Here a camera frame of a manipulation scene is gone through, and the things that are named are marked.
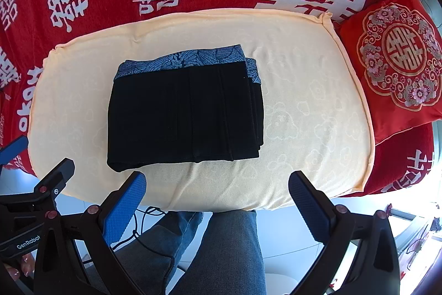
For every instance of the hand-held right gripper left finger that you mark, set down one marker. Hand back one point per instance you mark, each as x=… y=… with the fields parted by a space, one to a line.
x=126 y=208

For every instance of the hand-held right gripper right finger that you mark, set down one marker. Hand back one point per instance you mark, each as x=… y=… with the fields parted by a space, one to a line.
x=310 y=208

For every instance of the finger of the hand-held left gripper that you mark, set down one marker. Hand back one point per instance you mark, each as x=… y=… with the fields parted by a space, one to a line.
x=12 y=150
x=55 y=174

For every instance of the black pants with blue waistband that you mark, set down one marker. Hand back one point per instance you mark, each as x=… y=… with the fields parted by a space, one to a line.
x=183 y=108

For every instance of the person's left hand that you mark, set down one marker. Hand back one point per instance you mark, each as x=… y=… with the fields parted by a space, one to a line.
x=20 y=265

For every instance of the person's left leg in jeans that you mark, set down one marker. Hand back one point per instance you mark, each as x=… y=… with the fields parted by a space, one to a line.
x=162 y=239

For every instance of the person's leg in jeans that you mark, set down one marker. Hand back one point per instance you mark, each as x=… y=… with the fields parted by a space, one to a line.
x=234 y=253
x=162 y=239

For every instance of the cream towel blanket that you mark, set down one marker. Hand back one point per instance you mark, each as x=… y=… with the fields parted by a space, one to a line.
x=310 y=129

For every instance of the person's right leg in jeans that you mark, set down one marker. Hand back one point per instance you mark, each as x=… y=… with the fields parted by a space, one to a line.
x=234 y=253

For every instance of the red embroidered cushion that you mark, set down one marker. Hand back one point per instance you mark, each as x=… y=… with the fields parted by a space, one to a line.
x=397 y=56

